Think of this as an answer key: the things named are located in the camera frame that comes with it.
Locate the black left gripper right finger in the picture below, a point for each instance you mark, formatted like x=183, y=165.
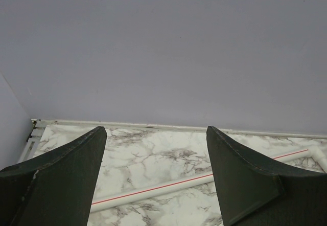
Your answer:
x=254, y=189

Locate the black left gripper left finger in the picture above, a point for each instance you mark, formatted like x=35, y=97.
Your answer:
x=55, y=188

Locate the white PVC pipe frame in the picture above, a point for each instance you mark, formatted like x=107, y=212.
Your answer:
x=317, y=154

